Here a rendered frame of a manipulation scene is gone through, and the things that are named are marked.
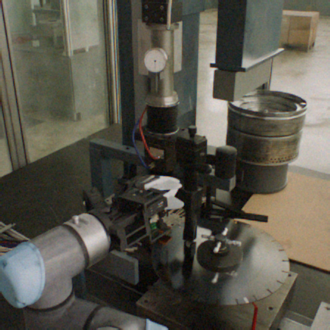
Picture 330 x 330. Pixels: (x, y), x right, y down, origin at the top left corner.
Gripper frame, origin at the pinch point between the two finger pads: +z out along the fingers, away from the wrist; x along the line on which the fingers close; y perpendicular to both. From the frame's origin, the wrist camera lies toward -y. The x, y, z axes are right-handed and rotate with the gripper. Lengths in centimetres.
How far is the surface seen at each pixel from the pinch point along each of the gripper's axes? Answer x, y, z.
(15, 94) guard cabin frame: 6, -121, 36
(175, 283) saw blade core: -25.8, -5.0, 2.5
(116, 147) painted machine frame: -8, -52, 30
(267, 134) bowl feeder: -15, -24, 78
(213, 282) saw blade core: -26.9, 0.9, 8.2
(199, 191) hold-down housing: -8.1, -5.1, 14.0
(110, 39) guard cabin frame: 21, -128, 100
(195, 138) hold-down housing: 4.7, -4.1, 13.4
